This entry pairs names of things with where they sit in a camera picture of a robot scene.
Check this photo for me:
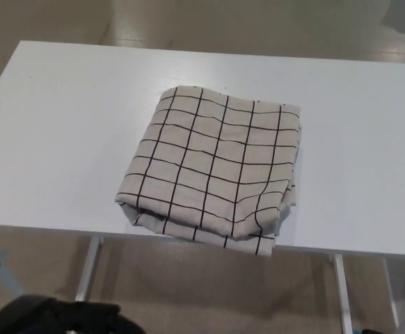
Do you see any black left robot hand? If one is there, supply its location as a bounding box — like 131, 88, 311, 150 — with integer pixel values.
0, 294, 145, 334

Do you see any white towel with black grid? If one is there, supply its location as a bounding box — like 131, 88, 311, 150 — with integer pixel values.
114, 86, 305, 259

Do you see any white metal table leg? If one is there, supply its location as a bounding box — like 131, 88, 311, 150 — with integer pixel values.
74, 236, 104, 302
383, 258, 400, 328
332, 253, 354, 334

